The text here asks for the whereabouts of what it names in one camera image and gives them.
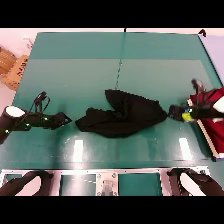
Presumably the silver frame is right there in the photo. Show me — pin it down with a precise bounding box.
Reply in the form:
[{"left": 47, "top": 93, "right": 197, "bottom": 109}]
[{"left": 0, "top": 167, "right": 214, "bottom": 197}]

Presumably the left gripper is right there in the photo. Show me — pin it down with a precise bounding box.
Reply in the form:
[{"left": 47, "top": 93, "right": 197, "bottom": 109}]
[{"left": 48, "top": 111, "right": 73, "bottom": 130}]

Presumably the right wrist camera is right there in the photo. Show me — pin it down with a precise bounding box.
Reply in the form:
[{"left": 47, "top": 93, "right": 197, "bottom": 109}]
[{"left": 191, "top": 78, "right": 208, "bottom": 98}]

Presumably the red garment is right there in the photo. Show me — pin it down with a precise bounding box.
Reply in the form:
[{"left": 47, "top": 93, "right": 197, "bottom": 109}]
[{"left": 189, "top": 87, "right": 224, "bottom": 158}]

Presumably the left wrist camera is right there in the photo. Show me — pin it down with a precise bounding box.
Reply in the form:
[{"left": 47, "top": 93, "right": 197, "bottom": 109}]
[{"left": 32, "top": 91, "right": 51, "bottom": 114}]

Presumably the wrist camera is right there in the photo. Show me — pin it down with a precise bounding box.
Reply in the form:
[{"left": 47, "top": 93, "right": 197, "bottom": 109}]
[
  {"left": 32, "top": 91, "right": 51, "bottom": 114},
  {"left": 191, "top": 78, "right": 208, "bottom": 98}
]

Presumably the brown cardboard box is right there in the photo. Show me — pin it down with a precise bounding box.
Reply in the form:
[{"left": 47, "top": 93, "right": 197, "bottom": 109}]
[
  {"left": 0, "top": 48, "right": 17, "bottom": 76},
  {"left": 2, "top": 54, "right": 30, "bottom": 92}
]

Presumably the black garment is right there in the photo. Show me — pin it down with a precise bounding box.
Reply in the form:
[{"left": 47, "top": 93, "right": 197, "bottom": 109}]
[{"left": 74, "top": 89, "right": 169, "bottom": 139}]

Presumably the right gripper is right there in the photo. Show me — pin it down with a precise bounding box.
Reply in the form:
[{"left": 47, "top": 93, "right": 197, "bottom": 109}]
[{"left": 167, "top": 104, "right": 187, "bottom": 122}]

